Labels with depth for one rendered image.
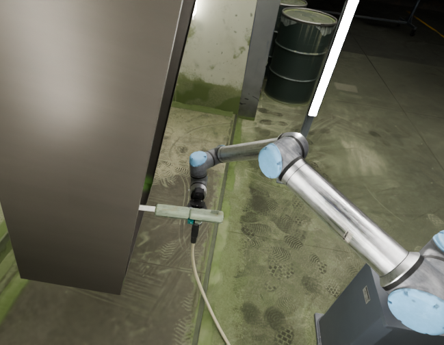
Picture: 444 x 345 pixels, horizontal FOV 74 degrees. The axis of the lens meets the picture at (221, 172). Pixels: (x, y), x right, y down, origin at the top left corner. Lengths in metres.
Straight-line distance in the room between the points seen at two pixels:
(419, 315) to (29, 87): 1.08
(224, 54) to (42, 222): 2.23
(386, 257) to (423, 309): 0.15
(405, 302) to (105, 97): 0.92
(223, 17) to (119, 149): 2.19
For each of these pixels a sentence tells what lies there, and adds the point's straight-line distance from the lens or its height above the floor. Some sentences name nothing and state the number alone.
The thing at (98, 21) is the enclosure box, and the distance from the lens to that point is 0.56.
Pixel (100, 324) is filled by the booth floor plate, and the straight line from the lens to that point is 1.69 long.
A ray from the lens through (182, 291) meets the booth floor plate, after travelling 1.71.
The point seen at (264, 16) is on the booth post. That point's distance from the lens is 2.73.
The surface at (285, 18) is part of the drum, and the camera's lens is 3.37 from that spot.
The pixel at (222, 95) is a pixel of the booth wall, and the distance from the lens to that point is 3.00.
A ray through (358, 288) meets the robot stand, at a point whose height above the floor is 0.50.
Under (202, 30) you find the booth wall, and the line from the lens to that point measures 2.81.
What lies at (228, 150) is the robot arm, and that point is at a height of 0.69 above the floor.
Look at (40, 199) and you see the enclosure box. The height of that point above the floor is 0.97.
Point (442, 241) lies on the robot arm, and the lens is 1.13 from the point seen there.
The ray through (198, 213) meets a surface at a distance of 1.34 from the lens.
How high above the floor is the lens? 1.58
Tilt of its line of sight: 41 degrees down
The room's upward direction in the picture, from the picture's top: 9 degrees clockwise
